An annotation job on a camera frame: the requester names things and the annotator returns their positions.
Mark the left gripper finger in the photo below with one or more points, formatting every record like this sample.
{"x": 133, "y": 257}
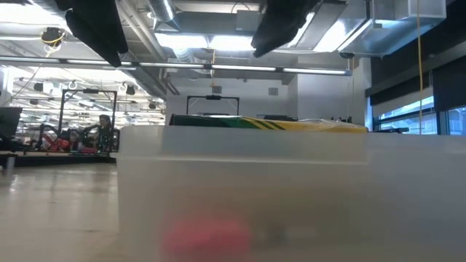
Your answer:
{"x": 98, "y": 29}
{"x": 280, "y": 22}

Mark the yellow green crayon box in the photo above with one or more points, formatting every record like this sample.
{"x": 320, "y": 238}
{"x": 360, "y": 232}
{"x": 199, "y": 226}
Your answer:
{"x": 291, "y": 125}

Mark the clear plastic pencil case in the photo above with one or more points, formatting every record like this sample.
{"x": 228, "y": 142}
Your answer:
{"x": 291, "y": 182}

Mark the black pencil red eraser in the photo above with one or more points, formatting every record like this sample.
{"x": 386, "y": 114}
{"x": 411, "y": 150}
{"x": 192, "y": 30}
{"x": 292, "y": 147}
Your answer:
{"x": 207, "y": 236}

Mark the long linear ceiling light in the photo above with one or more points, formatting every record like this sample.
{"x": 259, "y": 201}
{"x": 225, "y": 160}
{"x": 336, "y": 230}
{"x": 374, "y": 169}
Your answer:
{"x": 244, "y": 68}

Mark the person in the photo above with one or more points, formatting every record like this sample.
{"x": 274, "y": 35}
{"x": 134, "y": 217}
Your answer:
{"x": 105, "y": 122}

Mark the red background object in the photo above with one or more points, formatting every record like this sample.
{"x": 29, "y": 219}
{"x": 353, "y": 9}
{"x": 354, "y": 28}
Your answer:
{"x": 58, "y": 143}

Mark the dark screen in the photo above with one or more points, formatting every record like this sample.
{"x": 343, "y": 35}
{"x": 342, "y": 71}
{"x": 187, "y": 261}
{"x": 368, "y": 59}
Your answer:
{"x": 9, "y": 123}

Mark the dark background table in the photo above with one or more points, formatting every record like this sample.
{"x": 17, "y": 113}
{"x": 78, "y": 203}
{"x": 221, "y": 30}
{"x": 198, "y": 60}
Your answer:
{"x": 54, "y": 159}

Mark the black robot rig frame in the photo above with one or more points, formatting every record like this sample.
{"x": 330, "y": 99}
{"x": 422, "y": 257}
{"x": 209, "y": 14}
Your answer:
{"x": 213, "y": 97}
{"x": 87, "y": 91}

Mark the round silver air duct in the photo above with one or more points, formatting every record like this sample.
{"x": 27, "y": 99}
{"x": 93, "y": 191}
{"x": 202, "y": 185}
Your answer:
{"x": 162, "y": 9}

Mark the dome ceiling camera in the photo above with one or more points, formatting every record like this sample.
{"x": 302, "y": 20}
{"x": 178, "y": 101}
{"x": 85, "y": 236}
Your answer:
{"x": 347, "y": 55}

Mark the silver rectangular air duct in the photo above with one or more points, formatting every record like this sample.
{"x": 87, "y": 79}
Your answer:
{"x": 382, "y": 32}

